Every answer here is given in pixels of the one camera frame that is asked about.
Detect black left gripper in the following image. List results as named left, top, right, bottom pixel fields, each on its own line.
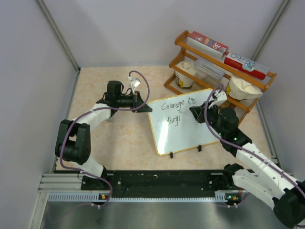
left=117, top=91, right=152, bottom=114

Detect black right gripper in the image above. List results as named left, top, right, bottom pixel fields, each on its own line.
left=190, top=100, right=225, bottom=137

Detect yellow framed whiteboard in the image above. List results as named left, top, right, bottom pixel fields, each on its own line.
left=148, top=89, right=218, bottom=156

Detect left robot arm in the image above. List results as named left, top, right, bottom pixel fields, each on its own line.
left=55, top=78, right=153, bottom=189

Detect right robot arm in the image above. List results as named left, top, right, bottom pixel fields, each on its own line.
left=189, top=104, right=305, bottom=228

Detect metal whiteboard stand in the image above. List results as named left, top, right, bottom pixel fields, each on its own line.
left=169, top=145, right=202, bottom=159

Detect white container left shelf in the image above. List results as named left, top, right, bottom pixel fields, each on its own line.
left=175, top=61, right=197, bottom=88

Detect clear plastic box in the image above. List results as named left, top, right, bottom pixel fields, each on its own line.
left=194, top=59, right=225, bottom=87

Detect orange wooden shelf rack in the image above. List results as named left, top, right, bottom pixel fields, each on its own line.
left=164, top=31, right=277, bottom=121

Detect white paper bag right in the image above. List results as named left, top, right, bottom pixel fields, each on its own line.
left=226, top=76, right=263, bottom=101

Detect red white wrap box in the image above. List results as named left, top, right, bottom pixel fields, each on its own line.
left=224, top=52, right=269, bottom=80

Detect red foil box upper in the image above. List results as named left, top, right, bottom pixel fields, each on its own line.
left=186, top=31, right=229, bottom=59

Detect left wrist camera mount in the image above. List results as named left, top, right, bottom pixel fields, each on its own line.
left=128, top=76, right=141, bottom=95

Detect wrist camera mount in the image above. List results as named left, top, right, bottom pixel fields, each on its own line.
left=208, top=91, right=227, bottom=109
left=128, top=76, right=141, bottom=95

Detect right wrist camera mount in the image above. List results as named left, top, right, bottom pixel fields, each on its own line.
left=208, top=91, right=227, bottom=109

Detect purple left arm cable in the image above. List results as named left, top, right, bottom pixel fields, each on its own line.
left=59, top=70, right=150, bottom=206

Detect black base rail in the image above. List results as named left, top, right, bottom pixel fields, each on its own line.
left=81, top=170, right=245, bottom=200

